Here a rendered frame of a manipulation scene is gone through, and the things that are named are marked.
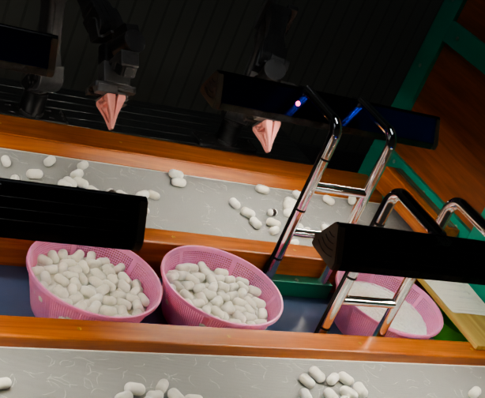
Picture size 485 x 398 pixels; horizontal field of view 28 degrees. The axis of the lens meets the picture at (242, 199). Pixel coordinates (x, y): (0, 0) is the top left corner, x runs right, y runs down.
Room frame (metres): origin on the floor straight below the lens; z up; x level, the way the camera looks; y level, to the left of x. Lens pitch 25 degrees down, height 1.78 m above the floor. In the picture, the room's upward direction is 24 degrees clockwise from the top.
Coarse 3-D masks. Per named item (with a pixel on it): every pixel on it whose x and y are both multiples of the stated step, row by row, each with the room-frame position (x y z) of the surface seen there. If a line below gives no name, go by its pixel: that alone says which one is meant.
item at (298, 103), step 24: (216, 72) 1.95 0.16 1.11; (216, 96) 1.92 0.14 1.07; (240, 96) 1.96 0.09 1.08; (264, 96) 2.00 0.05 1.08; (288, 96) 2.04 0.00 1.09; (336, 96) 2.12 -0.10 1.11; (288, 120) 2.02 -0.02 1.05; (312, 120) 2.06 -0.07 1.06; (360, 120) 2.14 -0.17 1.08; (408, 120) 2.23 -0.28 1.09; (432, 120) 2.28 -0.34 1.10; (408, 144) 2.22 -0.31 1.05; (432, 144) 2.26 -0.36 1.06
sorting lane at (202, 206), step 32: (0, 160) 1.89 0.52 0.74; (32, 160) 1.95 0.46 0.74; (64, 160) 2.01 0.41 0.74; (128, 192) 2.00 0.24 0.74; (160, 192) 2.06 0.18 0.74; (192, 192) 2.13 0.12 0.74; (224, 192) 2.21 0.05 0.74; (256, 192) 2.29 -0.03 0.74; (288, 192) 2.37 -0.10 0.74; (160, 224) 1.92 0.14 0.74; (192, 224) 1.98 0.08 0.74; (224, 224) 2.05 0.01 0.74; (320, 224) 2.26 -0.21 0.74
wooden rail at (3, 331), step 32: (0, 320) 1.34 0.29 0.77; (32, 320) 1.37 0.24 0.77; (64, 320) 1.41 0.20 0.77; (160, 352) 1.47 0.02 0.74; (192, 352) 1.51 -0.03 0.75; (224, 352) 1.55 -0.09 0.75; (256, 352) 1.59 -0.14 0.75; (288, 352) 1.63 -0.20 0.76; (320, 352) 1.67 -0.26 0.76; (352, 352) 1.71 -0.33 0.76; (384, 352) 1.76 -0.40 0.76; (416, 352) 1.82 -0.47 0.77; (448, 352) 1.87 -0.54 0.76; (480, 352) 1.93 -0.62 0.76
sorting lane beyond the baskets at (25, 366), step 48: (48, 384) 1.27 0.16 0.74; (96, 384) 1.32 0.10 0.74; (144, 384) 1.37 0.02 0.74; (192, 384) 1.43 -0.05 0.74; (240, 384) 1.49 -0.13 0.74; (288, 384) 1.55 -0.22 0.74; (336, 384) 1.62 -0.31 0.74; (384, 384) 1.69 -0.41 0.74; (432, 384) 1.77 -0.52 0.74; (480, 384) 1.85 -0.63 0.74
